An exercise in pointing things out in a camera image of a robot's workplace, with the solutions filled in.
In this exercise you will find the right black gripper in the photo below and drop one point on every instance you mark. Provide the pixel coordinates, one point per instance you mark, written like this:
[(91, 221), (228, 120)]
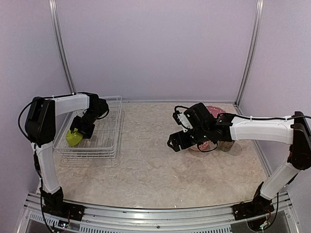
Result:
[(173, 137)]

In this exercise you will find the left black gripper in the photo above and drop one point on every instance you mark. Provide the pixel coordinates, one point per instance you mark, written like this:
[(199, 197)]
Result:
[(87, 134)]

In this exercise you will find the green cup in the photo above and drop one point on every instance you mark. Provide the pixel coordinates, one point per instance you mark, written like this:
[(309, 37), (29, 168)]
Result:
[(73, 138)]

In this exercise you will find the red white patterned bowl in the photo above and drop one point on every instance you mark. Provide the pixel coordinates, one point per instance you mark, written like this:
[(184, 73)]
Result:
[(203, 147)]

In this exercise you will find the pink polka dot dish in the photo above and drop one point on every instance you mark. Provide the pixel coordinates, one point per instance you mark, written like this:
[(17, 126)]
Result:
[(215, 111)]

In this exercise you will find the white patterned mug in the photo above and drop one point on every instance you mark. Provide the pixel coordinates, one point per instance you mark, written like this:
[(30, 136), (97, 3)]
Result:
[(225, 145)]

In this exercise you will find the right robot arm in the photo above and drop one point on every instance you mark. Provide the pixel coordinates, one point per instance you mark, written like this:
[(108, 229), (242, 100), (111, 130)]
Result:
[(290, 134)]

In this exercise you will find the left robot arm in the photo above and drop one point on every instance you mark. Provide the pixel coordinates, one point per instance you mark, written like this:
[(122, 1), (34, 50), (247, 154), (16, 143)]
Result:
[(40, 131)]

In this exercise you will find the white wire dish rack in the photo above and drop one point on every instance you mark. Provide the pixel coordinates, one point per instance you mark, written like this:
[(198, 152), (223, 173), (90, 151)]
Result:
[(104, 143)]

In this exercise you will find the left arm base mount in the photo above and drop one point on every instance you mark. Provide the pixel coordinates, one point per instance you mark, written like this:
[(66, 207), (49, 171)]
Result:
[(66, 210)]

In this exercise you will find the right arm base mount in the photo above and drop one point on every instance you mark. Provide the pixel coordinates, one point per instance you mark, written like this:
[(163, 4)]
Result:
[(251, 209)]

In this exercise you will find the left aluminium corner post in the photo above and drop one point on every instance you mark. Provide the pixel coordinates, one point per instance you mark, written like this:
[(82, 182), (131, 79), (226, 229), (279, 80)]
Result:
[(60, 45)]

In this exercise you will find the aluminium corner post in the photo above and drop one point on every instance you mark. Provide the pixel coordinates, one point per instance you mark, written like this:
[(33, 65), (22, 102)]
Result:
[(60, 45), (251, 51)]

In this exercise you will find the aluminium front rail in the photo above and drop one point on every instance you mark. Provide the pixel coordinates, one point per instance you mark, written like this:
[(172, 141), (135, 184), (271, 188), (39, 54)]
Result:
[(108, 219)]

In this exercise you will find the right aluminium corner post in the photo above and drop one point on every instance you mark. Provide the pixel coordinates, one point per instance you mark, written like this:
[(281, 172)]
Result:
[(251, 51)]

